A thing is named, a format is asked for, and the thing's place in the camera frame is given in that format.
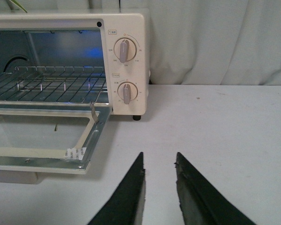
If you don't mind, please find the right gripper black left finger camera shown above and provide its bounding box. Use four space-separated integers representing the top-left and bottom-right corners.
89 152 146 225

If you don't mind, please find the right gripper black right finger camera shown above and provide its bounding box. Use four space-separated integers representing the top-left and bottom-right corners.
175 152 255 225

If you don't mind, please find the black oven foot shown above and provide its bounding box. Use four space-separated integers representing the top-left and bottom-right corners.
133 115 141 121

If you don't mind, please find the metal wire oven rack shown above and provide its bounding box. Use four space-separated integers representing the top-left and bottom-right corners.
0 66 109 105

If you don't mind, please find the white backdrop curtain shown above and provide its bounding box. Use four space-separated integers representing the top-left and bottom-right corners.
0 0 281 85

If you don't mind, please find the lower timer knob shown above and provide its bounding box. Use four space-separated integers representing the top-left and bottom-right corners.
118 82 138 105

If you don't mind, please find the upper temperature knob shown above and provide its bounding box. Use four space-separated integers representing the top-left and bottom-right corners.
114 38 137 63

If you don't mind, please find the glass oven door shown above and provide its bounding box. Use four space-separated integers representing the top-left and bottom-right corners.
0 104 111 184

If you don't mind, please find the green striped spider plant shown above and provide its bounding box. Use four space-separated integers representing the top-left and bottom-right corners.
9 0 28 13

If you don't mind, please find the cream Toshiba toaster oven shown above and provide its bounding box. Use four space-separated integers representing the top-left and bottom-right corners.
0 9 150 116

